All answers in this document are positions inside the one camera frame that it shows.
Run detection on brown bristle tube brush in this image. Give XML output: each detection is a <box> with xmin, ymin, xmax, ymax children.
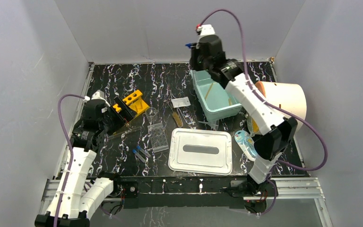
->
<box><xmin>169</xmin><ymin>101</ymin><xmax>183</xmax><ymax>128</ymax></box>

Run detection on tan rubber tube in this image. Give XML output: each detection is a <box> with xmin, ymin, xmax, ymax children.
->
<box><xmin>204</xmin><ymin>82</ymin><xmax>233</xmax><ymax>106</ymax></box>

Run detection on metal crucible tongs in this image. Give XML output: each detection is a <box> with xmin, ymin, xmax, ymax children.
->
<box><xmin>176</xmin><ymin>107</ymin><xmax>197</xmax><ymax>129</ymax></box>

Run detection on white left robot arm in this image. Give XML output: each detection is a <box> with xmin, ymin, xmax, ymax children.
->
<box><xmin>35</xmin><ymin>91</ymin><xmax>137</xmax><ymax>227</ymax></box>

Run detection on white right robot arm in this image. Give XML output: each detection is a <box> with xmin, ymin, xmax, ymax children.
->
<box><xmin>187</xmin><ymin>35</ymin><xmax>298</xmax><ymax>196</ymax></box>

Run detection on yellow test tube rack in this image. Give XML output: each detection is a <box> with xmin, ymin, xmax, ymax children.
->
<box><xmin>113</xmin><ymin>90</ymin><xmax>149</xmax><ymax>124</ymax></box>

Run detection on clear large test tube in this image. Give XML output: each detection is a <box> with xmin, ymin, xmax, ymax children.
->
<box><xmin>108</xmin><ymin>126</ymin><xmax>142</xmax><ymax>140</ymax></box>

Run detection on blue capped tube right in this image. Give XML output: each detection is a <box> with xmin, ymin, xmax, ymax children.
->
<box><xmin>137</xmin><ymin>146</ymin><xmax>151</xmax><ymax>157</ymax></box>

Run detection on blue capped tube left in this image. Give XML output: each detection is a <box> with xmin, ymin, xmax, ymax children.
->
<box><xmin>133</xmin><ymin>149</ymin><xmax>146</xmax><ymax>163</ymax></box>

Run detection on clear well plate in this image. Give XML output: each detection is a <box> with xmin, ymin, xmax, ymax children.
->
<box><xmin>147</xmin><ymin>122</ymin><xmax>169</xmax><ymax>153</ymax></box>

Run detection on mint green plastic bin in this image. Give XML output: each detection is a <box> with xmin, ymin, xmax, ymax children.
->
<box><xmin>190</xmin><ymin>70</ymin><xmax>242</xmax><ymax>122</ymax></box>

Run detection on white bin lid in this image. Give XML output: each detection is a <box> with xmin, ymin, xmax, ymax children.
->
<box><xmin>168</xmin><ymin>128</ymin><xmax>233</xmax><ymax>175</ymax></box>

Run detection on blue packaged tool blister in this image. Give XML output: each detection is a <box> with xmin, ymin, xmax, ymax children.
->
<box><xmin>234</xmin><ymin>130</ymin><xmax>258</xmax><ymax>161</ymax></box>

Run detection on white orange centrifuge drum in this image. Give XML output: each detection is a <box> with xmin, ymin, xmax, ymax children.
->
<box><xmin>253</xmin><ymin>81</ymin><xmax>307</xmax><ymax>119</ymax></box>

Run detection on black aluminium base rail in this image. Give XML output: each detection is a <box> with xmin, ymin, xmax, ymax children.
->
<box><xmin>42</xmin><ymin>175</ymin><xmax>326</xmax><ymax>217</ymax></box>

